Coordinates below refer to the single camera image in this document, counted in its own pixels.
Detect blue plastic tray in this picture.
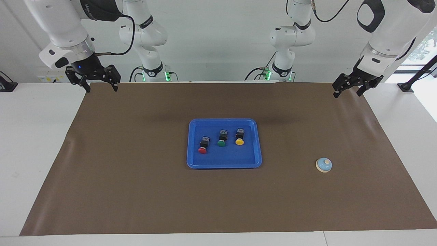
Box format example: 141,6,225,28
186,118,263,169

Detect brown table mat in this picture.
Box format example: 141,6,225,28
19,82,437,236

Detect window with greenery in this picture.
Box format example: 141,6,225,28
399,29,437,74

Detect black left base cable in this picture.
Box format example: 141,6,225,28
244,51,277,82

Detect black base cable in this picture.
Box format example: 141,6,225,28
129,66,144,82
244,51,277,82

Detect white wall outlet box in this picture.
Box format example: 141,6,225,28
36,73,69,83

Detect black mount bracket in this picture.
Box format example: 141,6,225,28
0,71,18,93

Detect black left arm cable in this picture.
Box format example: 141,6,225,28
312,0,350,23

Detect red push button switch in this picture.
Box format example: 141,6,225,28
198,136,211,154

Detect light blue service bell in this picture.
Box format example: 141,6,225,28
315,157,333,173

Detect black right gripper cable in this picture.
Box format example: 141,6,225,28
94,13,136,56

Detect black right base cable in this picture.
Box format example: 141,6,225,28
129,66,144,82

